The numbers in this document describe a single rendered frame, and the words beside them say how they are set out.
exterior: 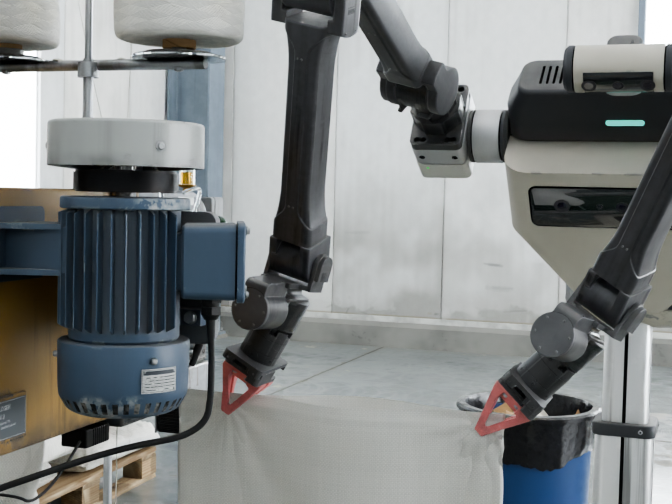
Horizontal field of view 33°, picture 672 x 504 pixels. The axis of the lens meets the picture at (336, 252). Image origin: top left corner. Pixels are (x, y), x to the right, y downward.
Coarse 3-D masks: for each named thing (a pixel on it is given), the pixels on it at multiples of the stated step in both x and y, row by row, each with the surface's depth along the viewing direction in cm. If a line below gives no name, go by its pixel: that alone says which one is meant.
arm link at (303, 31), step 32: (352, 0) 140; (288, 32) 144; (320, 32) 141; (352, 32) 142; (288, 64) 146; (320, 64) 144; (288, 96) 147; (320, 96) 146; (288, 128) 149; (320, 128) 149; (288, 160) 151; (320, 160) 152; (288, 192) 153; (320, 192) 154; (288, 224) 155; (320, 224) 156; (288, 256) 157
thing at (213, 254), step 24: (192, 240) 127; (216, 240) 127; (240, 240) 127; (192, 264) 127; (216, 264) 127; (240, 264) 127; (192, 288) 127; (216, 288) 127; (240, 288) 127; (216, 312) 131
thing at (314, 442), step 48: (240, 432) 163; (288, 432) 159; (336, 432) 154; (384, 432) 153; (432, 432) 154; (192, 480) 166; (240, 480) 164; (288, 480) 159; (336, 480) 154; (384, 480) 153; (432, 480) 154; (480, 480) 153
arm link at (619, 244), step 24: (648, 168) 136; (648, 192) 137; (624, 216) 140; (648, 216) 138; (624, 240) 141; (648, 240) 139; (600, 264) 144; (624, 264) 142; (648, 264) 142; (600, 288) 146; (624, 288) 142; (648, 288) 145; (600, 312) 146; (624, 312) 144
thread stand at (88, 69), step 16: (0, 48) 150; (16, 48) 151; (176, 48) 143; (0, 64) 152; (16, 64) 151; (32, 64) 150; (48, 64) 149; (64, 64) 149; (80, 64) 147; (96, 64) 147; (112, 64) 146; (128, 64) 145; (144, 64) 145; (160, 64) 144; (176, 64) 143; (192, 64) 142; (208, 64) 149
